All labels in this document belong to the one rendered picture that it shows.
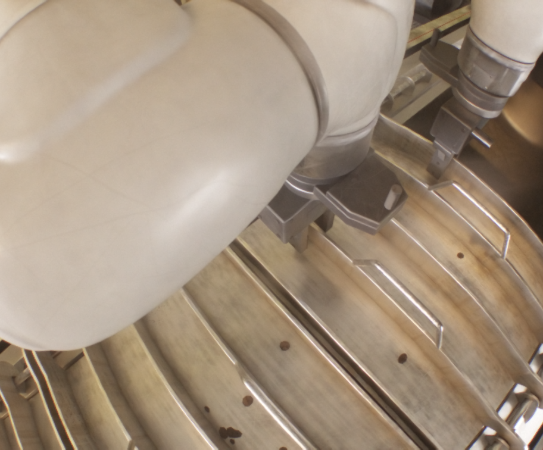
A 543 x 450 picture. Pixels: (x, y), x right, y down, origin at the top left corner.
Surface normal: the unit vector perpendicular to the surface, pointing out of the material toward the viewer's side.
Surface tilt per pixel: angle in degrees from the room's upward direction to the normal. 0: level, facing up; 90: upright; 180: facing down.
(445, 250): 0
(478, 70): 90
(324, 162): 90
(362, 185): 0
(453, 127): 90
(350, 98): 87
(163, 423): 5
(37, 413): 15
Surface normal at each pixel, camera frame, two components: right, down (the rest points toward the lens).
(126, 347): -0.22, -0.61
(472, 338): 0.04, -0.35
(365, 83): 0.69, 0.60
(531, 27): -0.27, 0.87
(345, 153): 0.30, 0.84
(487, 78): -0.76, 0.60
